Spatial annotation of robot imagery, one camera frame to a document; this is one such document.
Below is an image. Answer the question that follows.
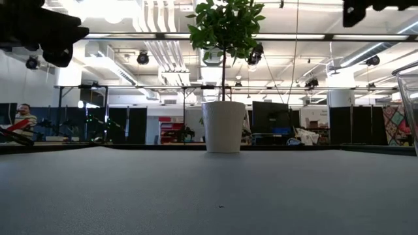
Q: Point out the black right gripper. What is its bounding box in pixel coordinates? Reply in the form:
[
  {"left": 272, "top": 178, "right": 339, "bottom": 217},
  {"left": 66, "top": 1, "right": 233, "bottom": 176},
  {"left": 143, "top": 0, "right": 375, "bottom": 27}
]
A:
[{"left": 342, "top": 0, "right": 418, "bottom": 28}]

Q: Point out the black overhead crossbar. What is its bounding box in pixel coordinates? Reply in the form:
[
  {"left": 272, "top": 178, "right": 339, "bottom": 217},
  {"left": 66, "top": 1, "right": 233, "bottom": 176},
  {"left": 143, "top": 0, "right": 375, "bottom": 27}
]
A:
[{"left": 73, "top": 31, "right": 418, "bottom": 42}]

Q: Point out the clear plastic basket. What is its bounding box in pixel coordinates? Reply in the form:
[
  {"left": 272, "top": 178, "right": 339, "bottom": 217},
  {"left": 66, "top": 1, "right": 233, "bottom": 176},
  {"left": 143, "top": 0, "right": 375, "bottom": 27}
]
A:
[{"left": 391, "top": 60, "right": 418, "bottom": 157}]

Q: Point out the colourful patchwork quilt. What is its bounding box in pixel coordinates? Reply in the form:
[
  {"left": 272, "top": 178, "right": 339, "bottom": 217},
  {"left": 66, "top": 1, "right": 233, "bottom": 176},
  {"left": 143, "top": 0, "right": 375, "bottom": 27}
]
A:
[{"left": 381, "top": 103, "right": 413, "bottom": 147}]

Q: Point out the person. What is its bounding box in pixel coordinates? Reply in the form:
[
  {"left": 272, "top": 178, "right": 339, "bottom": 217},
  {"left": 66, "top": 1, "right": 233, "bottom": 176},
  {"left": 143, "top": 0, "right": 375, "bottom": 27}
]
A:
[{"left": 12, "top": 103, "right": 39, "bottom": 142}]

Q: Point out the white crumpled bag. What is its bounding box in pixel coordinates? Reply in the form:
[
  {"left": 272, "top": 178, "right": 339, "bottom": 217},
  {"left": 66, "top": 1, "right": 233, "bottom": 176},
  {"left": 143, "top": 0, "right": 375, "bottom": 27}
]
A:
[{"left": 295, "top": 127, "right": 320, "bottom": 146}]

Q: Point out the hanging black cable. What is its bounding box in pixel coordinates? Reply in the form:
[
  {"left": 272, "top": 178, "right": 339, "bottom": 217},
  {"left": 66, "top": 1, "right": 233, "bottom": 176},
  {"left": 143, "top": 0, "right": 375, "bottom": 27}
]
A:
[{"left": 286, "top": 0, "right": 300, "bottom": 105}]

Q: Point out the black computer monitor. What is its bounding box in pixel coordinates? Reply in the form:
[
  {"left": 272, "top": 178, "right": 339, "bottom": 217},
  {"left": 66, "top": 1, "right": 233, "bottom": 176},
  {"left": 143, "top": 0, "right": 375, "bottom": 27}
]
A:
[{"left": 251, "top": 100, "right": 292, "bottom": 129}]

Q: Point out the grey table mat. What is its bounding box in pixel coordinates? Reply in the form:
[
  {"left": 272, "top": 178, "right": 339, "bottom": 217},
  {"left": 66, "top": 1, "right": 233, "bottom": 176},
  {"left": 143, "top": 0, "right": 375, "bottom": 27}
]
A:
[{"left": 0, "top": 146, "right": 418, "bottom": 235}]

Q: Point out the red and black clamp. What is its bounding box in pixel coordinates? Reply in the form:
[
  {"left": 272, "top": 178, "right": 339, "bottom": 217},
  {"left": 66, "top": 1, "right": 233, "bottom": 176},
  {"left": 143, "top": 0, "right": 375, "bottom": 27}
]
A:
[{"left": 0, "top": 118, "right": 35, "bottom": 147}]

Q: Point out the green leafy plant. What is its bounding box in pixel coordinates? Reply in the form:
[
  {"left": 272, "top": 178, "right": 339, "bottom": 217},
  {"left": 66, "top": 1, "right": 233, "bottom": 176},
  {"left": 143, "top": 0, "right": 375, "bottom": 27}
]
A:
[{"left": 185, "top": 0, "right": 266, "bottom": 102}]

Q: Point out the red storage shelf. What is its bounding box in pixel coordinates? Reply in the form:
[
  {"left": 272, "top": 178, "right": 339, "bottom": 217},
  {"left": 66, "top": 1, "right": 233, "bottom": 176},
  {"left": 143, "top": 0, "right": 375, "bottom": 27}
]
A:
[{"left": 158, "top": 116, "right": 184, "bottom": 145}]

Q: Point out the white plant pot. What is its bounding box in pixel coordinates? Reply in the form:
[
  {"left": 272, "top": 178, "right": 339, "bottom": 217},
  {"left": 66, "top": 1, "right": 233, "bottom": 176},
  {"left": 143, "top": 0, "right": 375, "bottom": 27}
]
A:
[{"left": 201, "top": 101, "right": 247, "bottom": 154}]

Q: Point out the black partition panel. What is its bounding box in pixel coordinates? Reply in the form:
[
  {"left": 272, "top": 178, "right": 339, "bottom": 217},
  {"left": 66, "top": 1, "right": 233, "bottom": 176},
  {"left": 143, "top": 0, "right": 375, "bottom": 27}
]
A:
[
  {"left": 27, "top": 106, "right": 148, "bottom": 145},
  {"left": 329, "top": 104, "right": 387, "bottom": 146}
]

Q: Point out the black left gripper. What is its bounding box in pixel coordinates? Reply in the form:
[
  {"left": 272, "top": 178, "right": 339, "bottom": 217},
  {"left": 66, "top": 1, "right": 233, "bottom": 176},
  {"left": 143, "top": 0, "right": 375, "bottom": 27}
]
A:
[{"left": 0, "top": 0, "right": 90, "bottom": 50}]

